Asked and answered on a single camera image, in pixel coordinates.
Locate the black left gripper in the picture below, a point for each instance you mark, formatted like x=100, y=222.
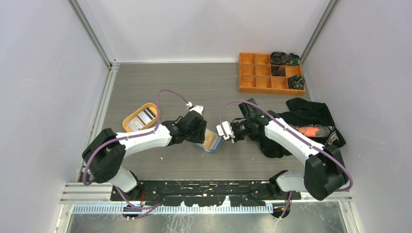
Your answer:
x=199, y=137

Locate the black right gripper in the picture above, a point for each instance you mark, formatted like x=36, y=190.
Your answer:
x=237, y=138

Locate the blue leather card holder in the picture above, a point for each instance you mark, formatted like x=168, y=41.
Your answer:
x=216, y=145

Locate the orange oval plastic tray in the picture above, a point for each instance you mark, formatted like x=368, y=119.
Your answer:
x=152, y=106

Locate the white card with black stripe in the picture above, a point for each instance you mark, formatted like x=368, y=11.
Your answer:
x=146, y=116

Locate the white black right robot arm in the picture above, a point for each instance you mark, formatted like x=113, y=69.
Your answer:
x=324, y=170

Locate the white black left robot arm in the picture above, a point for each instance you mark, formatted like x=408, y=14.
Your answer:
x=105, y=154

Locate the silver VIP card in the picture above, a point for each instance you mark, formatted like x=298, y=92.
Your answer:
x=134, y=124

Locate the orange compartment organizer box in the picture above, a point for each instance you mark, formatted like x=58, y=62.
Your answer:
x=255, y=76

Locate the black sock in compartment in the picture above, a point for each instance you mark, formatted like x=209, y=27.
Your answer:
x=278, y=71

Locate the black t-shirt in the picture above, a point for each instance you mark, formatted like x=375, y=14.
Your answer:
x=302, y=113

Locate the green black rolled sock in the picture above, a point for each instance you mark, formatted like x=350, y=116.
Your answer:
x=296, y=82

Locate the dark rolled sock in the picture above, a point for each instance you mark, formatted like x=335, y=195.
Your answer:
x=279, y=58

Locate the green patterned rolled sock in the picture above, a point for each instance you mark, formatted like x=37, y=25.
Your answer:
x=294, y=59

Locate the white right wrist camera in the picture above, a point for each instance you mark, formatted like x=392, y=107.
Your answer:
x=225, y=131

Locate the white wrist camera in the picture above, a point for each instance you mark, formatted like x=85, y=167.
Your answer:
x=225, y=131
x=194, y=110

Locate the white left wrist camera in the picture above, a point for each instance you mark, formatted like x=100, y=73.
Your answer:
x=194, y=110

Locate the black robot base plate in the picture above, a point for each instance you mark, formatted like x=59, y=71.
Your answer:
x=208, y=193

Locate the aluminium frame rail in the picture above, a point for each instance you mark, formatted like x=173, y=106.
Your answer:
x=96, y=199

